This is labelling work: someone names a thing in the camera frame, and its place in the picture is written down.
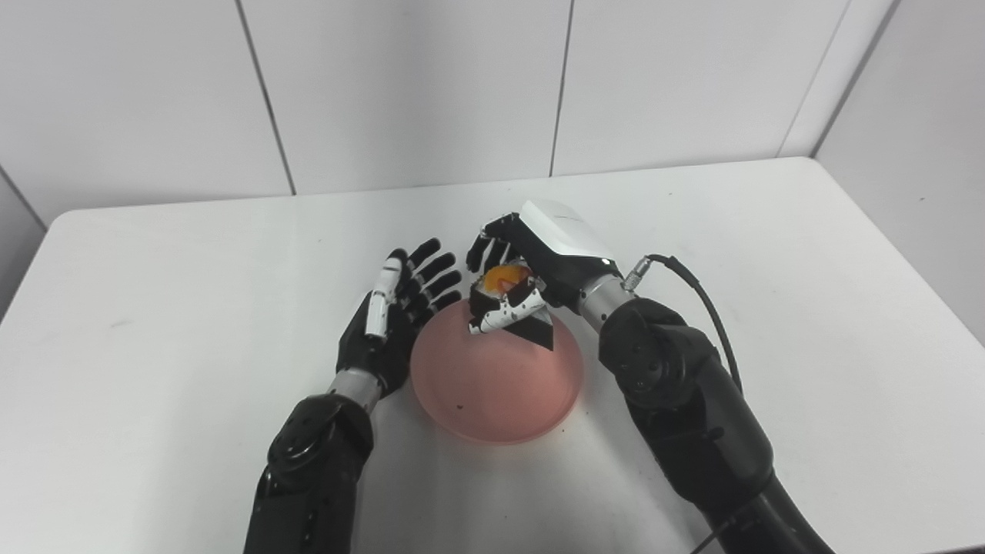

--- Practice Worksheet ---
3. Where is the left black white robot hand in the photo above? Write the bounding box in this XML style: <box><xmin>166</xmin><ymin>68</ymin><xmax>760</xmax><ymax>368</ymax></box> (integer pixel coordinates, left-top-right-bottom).
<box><xmin>336</xmin><ymin>238</ymin><xmax>463</xmax><ymax>399</ymax></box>

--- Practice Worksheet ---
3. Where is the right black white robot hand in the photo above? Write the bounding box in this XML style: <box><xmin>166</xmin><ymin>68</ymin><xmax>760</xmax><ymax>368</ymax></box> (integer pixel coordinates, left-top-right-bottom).
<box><xmin>466</xmin><ymin>200</ymin><xmax>624</xmax><ymax>335</ymax></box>

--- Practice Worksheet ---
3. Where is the chocolate cake slice with fruit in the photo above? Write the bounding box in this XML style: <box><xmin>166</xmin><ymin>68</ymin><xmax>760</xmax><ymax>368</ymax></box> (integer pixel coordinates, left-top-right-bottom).
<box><xmin>469</xmin><ymin>262</ymin><xmax>555</xmax><ymax>352</ymax></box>

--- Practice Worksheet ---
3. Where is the pink round plate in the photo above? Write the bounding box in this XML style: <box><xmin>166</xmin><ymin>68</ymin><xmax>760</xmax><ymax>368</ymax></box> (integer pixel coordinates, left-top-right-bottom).
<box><xmin>409</xmin><ymin>296</ymin><xmax>584</xmax><ymax>446</ymax></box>

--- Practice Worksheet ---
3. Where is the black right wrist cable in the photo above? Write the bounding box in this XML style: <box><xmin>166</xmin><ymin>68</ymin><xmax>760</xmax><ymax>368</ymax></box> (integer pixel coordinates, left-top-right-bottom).
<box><xmin>623</xmin><ymin>254</ymin><xmax>744</xmax><ymax>554</ymax></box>

